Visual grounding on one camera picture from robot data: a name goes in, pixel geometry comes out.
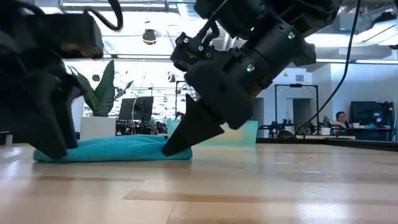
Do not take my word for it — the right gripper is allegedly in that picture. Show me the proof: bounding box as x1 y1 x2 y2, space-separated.
161 46 274 157

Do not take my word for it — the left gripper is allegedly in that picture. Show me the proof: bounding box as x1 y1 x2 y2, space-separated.
0 29 85 160

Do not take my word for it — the teal microfiber towel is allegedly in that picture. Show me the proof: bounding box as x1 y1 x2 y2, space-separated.
33 134 193 164

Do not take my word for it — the teal translucent plastic basket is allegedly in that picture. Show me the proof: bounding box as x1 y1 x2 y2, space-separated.
166 119 259 148

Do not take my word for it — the snake plant in white pot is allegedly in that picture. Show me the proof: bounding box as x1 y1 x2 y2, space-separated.
67 59 135 141

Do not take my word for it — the dark computer monitor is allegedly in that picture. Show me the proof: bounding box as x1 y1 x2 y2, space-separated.
118 96 155 123

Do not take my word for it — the black ceiling device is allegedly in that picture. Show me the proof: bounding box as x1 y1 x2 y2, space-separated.
142 29 157 46

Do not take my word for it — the person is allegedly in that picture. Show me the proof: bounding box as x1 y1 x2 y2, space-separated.
332 111 352 130

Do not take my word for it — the black desk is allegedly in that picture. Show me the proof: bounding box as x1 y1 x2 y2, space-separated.
343 127 398 143

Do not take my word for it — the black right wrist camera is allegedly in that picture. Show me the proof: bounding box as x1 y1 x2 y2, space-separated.
170 22 233 73

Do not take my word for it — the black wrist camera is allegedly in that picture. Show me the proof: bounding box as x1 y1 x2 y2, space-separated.
170 22 233 73
17 12 105 60

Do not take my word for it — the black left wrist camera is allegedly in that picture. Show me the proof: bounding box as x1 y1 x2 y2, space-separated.
17 12 105 60

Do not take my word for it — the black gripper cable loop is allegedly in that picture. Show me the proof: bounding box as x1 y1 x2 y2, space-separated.
83 0 124 32

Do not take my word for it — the black aluminium table frame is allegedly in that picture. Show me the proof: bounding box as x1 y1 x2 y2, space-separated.
0 130 398 152

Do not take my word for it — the thin black cable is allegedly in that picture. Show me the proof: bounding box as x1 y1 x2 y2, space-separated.
294 0 362 136

